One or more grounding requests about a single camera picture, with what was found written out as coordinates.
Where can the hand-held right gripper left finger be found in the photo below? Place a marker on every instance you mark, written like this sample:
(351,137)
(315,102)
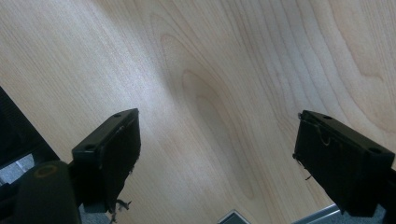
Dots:
(109,155)

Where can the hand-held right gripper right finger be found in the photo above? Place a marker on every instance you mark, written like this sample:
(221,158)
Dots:
(339,161)

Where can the metal floor rail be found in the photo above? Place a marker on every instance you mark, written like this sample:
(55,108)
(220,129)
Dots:
(317,214)

